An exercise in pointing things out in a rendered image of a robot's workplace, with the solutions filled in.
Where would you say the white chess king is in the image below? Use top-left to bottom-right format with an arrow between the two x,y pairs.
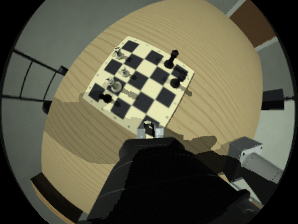
105,76 -> 122,93

